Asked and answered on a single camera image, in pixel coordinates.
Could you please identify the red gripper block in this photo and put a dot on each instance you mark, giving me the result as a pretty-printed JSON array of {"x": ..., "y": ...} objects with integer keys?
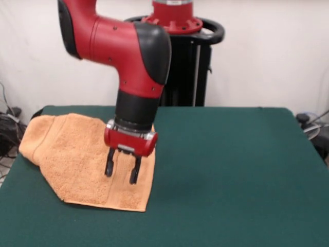
[{"x": 128, "y": 141}]

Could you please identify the tan terry towel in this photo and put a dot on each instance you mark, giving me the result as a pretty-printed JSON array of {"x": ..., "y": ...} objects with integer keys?
[{"x": 72, "y": 164}]

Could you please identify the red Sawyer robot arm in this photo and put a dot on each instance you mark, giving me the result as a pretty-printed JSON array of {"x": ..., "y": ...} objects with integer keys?
[{"x": 115, "y": 43}]

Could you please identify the black chair backrest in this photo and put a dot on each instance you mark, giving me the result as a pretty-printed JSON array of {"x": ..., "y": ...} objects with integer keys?
[{"x": 36, "y": 113}]

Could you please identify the dark green table cloth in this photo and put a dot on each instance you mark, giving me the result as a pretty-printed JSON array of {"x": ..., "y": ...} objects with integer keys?
[{"x": 231, "y": 167}]

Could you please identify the grey round stand base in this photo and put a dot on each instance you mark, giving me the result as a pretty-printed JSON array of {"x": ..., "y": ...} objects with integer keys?
[{"x": 312, "y": 131}]

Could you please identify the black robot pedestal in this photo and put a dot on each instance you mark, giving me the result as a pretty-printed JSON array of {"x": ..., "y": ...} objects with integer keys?
[{"x": 185, "y": 77}]

